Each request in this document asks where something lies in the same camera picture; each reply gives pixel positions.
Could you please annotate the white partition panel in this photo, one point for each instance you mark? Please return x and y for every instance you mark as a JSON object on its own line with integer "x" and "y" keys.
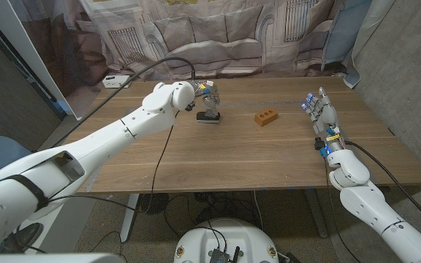
{"x": 24, "y": 47}

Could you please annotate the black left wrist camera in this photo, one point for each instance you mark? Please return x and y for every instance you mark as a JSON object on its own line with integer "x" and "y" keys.
{"x": 190, "y": 107}

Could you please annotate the white robot torso base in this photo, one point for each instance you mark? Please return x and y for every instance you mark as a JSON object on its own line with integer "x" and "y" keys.
{"x": 232, "y": 237}

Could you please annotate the grey table leg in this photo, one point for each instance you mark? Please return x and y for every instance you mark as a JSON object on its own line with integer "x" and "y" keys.
{"x": 316, "y": 215}

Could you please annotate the white power box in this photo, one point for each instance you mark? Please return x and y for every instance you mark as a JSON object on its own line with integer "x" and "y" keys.
{"x": 113, "y": 82}

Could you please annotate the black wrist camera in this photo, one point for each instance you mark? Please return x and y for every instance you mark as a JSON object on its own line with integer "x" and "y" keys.
{"x": 319, "y": 143}
{"x": 190, "y": 107}

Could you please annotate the dark shoe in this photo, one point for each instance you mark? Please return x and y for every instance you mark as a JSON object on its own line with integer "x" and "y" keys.
{"x": 20, "y": 237}

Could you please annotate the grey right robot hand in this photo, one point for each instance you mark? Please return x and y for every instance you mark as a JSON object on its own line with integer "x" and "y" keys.
{"x": 326, "y": 117}

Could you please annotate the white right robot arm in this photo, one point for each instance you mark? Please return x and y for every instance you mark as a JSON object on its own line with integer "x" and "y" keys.
{"x": 371, "y": 208}

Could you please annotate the black round floor fan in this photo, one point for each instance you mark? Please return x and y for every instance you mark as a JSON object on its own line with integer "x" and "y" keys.
{"x": 157, "y": 205}

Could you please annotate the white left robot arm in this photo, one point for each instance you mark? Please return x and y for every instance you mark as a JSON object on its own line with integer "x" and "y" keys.
{"x": 115, "y": 131}

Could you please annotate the white table leg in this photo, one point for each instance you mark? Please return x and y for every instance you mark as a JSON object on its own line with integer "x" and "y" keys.
{"x": 129, "y": 219}

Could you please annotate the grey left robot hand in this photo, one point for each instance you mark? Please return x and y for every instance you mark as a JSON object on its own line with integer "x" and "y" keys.
{"x": 212, "y": 98}

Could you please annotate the white floor platform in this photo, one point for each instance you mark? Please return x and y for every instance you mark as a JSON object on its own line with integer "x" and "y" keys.
{"x": 71, "y": 223}

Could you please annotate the black module on torso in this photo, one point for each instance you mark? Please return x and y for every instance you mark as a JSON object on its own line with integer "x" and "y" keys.
{"x": 219, "y": 255}

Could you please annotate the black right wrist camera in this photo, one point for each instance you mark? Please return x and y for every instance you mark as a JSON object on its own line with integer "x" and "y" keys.
{"x": 319, "y": 143}

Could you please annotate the orange brick block with holes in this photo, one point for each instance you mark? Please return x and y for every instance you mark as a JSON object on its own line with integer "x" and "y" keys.
{"x": 265, "y": 117}

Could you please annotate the grey fabric cloth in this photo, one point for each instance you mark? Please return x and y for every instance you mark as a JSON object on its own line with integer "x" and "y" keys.
{"x": 232, "y": 36}

